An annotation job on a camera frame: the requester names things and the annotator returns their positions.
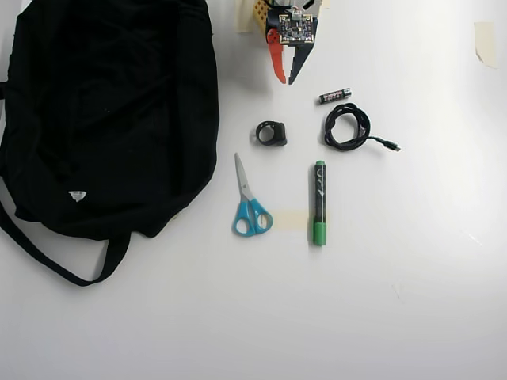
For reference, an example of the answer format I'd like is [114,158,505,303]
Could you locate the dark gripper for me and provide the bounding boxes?
[265,9,320,86]

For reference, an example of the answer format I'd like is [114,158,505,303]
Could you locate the green black marker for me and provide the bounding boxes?
[307,159,329,247]

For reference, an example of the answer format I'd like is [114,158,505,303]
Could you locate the black fabric bag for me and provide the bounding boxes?
[0,0,221,288]

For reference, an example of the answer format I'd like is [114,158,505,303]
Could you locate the yellow perforated block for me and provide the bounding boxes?
[251,0,271,32]

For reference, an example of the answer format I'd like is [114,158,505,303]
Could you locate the black AAA battery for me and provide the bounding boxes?
[318,88,353,106]

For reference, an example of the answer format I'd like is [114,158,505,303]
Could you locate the beige masking tape piece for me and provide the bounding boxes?
[235,0,259,35]

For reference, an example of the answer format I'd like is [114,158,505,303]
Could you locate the wide beige masking tape strip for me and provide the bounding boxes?
[273,209,333,231]

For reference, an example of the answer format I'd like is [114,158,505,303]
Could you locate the torn beige masking tape strip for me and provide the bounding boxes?
[474,21,499,70]

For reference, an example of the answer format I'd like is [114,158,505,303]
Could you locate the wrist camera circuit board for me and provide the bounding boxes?
[278,13,317,45]

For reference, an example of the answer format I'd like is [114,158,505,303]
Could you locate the black plastic ring clip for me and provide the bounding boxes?
[250,120,288,146]

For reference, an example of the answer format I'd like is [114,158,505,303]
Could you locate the black coiled USB cable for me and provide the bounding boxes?
[321,102,402,154]

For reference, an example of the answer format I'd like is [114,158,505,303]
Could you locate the blue handled scissors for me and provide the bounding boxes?
[231,152,275,238]

